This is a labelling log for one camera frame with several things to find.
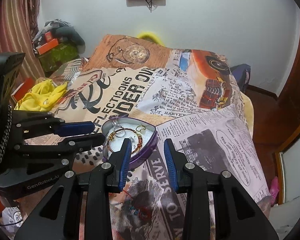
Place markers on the white plastic bag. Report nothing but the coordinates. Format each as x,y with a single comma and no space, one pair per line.
11,216

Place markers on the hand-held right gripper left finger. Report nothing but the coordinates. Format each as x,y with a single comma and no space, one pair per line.
123,165

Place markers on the yellow plastic hoop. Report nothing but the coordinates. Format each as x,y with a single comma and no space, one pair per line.
148,35

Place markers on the striped red curtain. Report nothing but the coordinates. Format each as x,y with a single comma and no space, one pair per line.
12,22

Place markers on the orange box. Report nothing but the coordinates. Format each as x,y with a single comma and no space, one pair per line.
48,47

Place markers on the brown wooden door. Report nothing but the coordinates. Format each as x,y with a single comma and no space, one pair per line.
290,80

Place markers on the silver rings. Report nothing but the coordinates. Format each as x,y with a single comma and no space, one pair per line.
120,131

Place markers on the dark blue bag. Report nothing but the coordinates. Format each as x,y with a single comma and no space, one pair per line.
241,76

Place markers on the yellow cloth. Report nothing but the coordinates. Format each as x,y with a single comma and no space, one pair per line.
43,97

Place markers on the printed newspaper pattern blanket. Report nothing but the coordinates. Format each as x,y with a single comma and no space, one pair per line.
180,110

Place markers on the pink slipper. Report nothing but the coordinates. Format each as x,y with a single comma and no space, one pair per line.
273,187

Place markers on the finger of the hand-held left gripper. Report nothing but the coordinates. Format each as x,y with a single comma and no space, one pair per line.
75,127
85,142

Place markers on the purple heart-shaped tin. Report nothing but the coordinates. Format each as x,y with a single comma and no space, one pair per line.
142,147

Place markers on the red box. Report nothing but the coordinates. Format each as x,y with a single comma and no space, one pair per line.
48,37

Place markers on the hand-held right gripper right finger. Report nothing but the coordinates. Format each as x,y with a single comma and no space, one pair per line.
170,165

